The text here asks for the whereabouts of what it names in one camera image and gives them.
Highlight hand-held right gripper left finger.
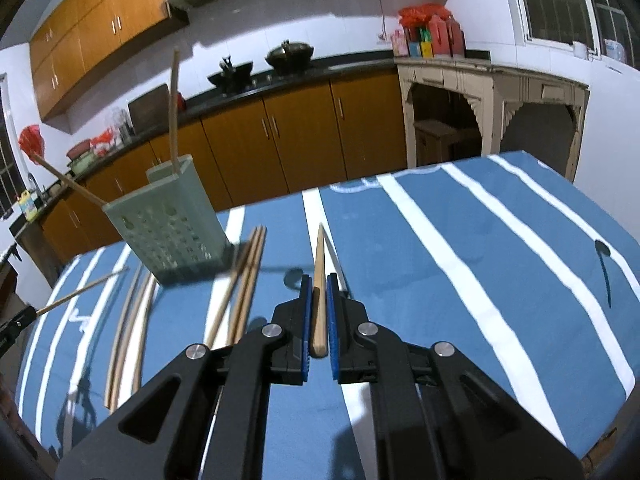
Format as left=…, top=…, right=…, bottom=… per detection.
left=56, top=275, right=313, bottom=480

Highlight black pot with lid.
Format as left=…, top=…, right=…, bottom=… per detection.
left=265, top=40, right=315, bottom=76

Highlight black gas cooktop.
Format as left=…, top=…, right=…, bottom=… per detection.
left=210, top=70, right=288, bottom=96

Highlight long orange upper cabinets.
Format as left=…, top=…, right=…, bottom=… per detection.
left=29, top=0, right=191, bottom=123

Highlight dark cutting board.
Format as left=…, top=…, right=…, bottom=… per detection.
left=127, top=84, right=173, bottom=133

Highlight hanging red plastic bag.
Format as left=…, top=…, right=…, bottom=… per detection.
left=19, top=124, right=47, bottom=161

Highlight green yellow carton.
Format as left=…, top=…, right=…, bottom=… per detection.
left=407, top=27, right=435, bottom=58

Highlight wooden stool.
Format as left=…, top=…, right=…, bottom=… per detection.
left=414, top=119, right=483, bottom=166

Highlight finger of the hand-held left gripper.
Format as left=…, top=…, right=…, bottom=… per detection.
left=0, top=307, right=38, bottom=356

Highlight black wok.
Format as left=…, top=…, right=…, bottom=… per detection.
left=207, top=55, right=255, bottom=93

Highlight pale green perforated utensil holder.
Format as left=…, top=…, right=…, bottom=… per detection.
left=102, top=155, right=233, bottom=288

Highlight black kitchen countertop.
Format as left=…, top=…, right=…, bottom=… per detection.
left=10, top=50, right=493, bottom=241

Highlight worn white wooden table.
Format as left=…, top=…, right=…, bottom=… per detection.
left=395, top=55, right=591, bottom=183

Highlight green basin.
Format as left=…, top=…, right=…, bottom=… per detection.
left=67, top=152, right=101, bottom=173

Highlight wooden chopstick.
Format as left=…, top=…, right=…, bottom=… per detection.
left=205, top=227, right=260, bottom=350
left=235, top=229, right=268, bottom=341
left=227, top=227, right=265, bottom=347
left=169, top=49, right=182, bottom=173
left=111, top=272, right=153, bottom=411
left=312, top=224, right=329, bottom=359
left=131, top=280, right=158, bottom=393
left=30, top=152, right=108, bottom=208
left=104, top=266, right=143, bottom=407
left=36, top=267, right=130, bottom=317

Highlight wide barred window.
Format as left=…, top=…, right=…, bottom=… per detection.
left=502, top=0, right=640, bottom=71

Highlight red plastic bag over jugs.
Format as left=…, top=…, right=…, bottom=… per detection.
left=398, top=4, right=453, bottom=28

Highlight orange lower kitchen cabinets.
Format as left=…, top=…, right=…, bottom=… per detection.
left=25, top=67, right=408, bottom=281

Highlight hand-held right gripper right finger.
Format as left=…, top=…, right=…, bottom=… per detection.
left=326, top=274, right=586, bottom=480

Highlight crumpled red plastic bag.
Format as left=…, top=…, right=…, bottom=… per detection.
left=90, top=129, right=121, bottom=156

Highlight narrow barred window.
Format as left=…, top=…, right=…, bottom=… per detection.
left=0, top=72, right=21, bottom=218

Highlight red plastic jug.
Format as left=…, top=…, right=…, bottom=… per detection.
left=446, top=17, right=466, bottom=58
left=427, top=15, right=448, bottom=56

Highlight metal cup with utensils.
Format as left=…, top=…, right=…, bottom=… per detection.
left=114, top=107, right=135, bottom=141

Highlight blue white striped tablecloth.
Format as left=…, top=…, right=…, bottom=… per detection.
left=15, top=150, right=640, bottom=480

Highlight yellow detergent bottle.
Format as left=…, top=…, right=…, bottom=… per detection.
left=17, top=191, right=38, bottom=221

